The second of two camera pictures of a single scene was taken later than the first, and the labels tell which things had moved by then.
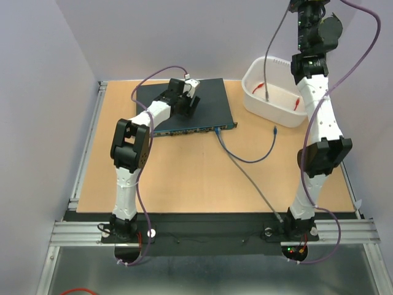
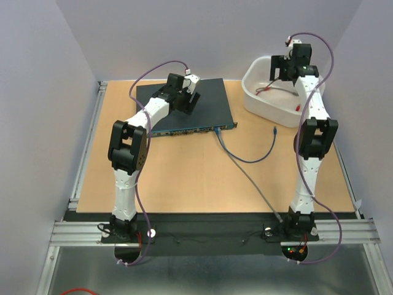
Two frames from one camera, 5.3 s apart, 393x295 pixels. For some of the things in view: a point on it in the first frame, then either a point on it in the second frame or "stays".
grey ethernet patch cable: x=266 y=85 to x=269 y=87
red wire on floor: x=78 y=289 stays
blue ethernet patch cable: x=217 y=133 stays
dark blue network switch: x=212 y=113 stays
